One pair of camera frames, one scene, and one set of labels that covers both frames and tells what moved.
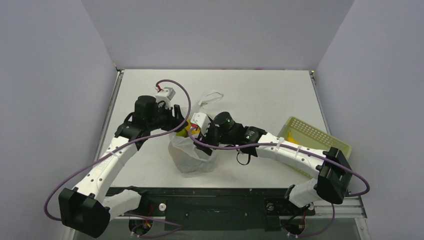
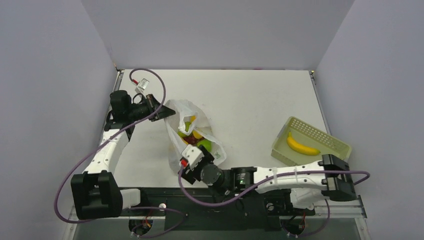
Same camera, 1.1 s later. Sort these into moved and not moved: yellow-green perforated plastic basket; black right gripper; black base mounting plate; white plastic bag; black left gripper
Moved: black left gripper; black right gripper; white plastic bag
Not moved: black base mounting plate; yellow-green perforated plastic basket
